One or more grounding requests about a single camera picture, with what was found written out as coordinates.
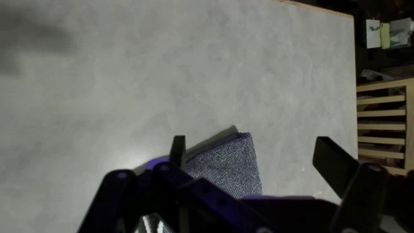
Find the grey towel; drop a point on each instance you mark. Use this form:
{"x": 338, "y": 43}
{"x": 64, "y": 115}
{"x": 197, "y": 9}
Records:
{"x": 228, "y": 159}

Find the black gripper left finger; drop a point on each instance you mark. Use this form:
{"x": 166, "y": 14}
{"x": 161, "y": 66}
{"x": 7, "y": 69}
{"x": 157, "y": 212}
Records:
{"x": 178, "y": 150}

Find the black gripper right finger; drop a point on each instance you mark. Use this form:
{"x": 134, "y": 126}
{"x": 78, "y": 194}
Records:
{"x": 334, "y": 164}

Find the wooden chair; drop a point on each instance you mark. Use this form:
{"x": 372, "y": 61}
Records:
{"x": 386, "y": 124}

